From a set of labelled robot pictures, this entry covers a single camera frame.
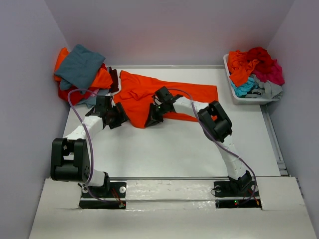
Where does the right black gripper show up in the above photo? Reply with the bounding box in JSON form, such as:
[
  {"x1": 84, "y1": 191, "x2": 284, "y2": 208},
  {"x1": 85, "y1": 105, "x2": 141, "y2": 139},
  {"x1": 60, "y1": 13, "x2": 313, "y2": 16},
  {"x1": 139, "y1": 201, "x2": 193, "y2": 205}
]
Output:
[{"x1": 144, "y1": 102, "x2": 167, "y2": 127}]

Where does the orange t shirt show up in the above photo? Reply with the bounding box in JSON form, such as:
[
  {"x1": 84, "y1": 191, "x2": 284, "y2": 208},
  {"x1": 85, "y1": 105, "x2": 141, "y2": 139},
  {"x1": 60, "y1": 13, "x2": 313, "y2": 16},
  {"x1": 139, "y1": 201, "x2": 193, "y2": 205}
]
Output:
[
  {"x1": 54, "y1": 47, "x2": 112, "y2": 89},
  {"x1": 114, "y1": 70, "x2": 218, "y2": 128}
]

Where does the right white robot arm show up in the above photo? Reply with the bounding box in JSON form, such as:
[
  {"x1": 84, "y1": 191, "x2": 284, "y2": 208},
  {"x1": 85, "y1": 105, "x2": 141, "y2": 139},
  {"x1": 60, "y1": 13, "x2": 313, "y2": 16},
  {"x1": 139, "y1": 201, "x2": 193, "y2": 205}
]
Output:
[{"x1": 145, "y1": 86, "x2": 252, "y2": 195}]

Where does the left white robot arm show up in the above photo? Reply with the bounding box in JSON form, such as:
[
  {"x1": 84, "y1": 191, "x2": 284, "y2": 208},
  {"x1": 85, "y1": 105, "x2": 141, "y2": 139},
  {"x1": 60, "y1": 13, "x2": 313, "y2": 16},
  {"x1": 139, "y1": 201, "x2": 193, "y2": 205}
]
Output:
[{"x1": 50, "y1": 96, "x2": 129, "y2": 197}]

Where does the grey-blue bottom t shirt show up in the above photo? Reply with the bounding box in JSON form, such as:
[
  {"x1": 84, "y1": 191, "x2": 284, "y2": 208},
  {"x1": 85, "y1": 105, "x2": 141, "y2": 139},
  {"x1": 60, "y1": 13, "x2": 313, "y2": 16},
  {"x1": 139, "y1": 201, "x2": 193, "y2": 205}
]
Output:
[{"x1": 76, "y1": 89, "x2": 109, "y2": 109}]

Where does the dark maroon t shirt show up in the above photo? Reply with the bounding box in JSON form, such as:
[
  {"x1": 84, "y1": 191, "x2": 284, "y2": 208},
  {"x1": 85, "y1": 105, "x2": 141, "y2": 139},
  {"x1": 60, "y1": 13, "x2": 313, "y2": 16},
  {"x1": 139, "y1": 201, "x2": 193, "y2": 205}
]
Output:
[{"x1": 107, "y1": 67, "x2": 119, "y2": 93}]

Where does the pink folded t shirt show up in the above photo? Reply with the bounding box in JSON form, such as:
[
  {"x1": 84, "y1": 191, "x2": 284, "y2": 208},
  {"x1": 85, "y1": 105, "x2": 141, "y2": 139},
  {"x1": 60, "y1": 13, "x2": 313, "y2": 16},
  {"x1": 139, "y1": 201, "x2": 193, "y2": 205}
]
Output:
[{"x1": 90, "y1": 89, "x2": 99, "y2": 97}]

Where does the orange folded t shirt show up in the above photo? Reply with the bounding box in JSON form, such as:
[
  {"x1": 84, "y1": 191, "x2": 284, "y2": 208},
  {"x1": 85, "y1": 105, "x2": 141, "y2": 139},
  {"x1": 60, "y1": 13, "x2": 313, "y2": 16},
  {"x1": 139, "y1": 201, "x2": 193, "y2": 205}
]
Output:
[{"x1": 54, "y1": 47, "x2": 112, "y2": 89}]

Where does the red folded t shirt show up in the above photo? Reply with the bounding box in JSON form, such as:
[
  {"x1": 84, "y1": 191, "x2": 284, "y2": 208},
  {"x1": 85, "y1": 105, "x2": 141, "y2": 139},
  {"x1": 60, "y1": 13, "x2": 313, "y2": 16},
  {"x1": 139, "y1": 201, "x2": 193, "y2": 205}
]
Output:
[{"x1": 58, "y1": 87, "x2": 91, "y2": 105}]

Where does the teal folded t shirt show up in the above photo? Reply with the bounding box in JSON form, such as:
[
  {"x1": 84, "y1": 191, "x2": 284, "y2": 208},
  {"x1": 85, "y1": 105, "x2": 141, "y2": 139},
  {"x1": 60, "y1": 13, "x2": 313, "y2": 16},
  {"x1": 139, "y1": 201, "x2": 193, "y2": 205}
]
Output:
[{"x1": 54, "y1": 44, "x2": 105, "y2": 91}]

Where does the white laundry basket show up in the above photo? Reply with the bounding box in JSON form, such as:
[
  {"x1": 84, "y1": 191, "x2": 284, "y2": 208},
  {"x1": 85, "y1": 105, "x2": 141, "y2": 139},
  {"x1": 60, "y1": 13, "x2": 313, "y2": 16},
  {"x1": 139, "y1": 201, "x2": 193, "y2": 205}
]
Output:
[{"x1": 223, "y1": 54, "x2": 280, "y2": 105}]

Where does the cyan crumpled t shirt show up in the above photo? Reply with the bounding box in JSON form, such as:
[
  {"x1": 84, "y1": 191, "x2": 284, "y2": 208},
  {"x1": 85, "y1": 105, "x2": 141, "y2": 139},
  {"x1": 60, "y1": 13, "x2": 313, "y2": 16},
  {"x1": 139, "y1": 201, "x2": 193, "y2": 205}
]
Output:
[{"x1": 231, "y1": 77, "x2": 258, "y2": 98}]

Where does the grey crumpled t shirt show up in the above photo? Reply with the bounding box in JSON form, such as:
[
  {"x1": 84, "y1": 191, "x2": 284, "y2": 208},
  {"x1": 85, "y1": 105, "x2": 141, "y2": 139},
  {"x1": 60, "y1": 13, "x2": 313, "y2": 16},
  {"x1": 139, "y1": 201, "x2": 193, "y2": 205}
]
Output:
[{"x1": 250, "y1": 74, "x2": 283, "y2": 100}]

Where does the red crumpled t shirt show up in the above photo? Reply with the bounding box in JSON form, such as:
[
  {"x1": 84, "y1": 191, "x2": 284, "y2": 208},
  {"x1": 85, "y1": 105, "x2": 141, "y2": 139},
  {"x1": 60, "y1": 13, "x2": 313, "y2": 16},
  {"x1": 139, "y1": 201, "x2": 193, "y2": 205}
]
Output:
[{"x1": 247, "y1": 47, "x2": 275, "y2": 74}]

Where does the magenta crumpled t shirt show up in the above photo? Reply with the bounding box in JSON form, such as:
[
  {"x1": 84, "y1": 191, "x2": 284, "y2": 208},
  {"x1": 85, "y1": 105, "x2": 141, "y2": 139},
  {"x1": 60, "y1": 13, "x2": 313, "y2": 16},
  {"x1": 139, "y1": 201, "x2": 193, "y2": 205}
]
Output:
[{"x1": 253, "y1": 61, "x2": 285, "y2": 86}]

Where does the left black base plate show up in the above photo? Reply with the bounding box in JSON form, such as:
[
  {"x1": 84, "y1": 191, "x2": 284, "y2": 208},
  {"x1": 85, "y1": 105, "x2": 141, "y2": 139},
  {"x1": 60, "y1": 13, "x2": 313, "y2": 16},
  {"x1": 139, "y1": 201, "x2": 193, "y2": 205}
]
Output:
[{"x1": 78, "y1": 181, "x2": 127, "y2": 210}]

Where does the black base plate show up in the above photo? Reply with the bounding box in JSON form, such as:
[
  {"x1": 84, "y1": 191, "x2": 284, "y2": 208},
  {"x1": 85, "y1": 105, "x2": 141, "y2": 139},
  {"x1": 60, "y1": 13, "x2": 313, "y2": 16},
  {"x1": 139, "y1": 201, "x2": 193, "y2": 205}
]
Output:
[
  {"x1": 210, "y1": 181, "x2": 262, "y2": 209},
  {"x1": 78, "y1": 181, "x2": 127, "y2": 210}
]

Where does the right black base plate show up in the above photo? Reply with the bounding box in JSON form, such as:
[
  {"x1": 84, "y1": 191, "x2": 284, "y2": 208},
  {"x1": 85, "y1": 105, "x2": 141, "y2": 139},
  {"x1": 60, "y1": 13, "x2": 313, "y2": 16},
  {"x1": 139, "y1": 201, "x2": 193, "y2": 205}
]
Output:
[{"x1": 210, "y1": 181, "x2": 262, "y2": 209}]

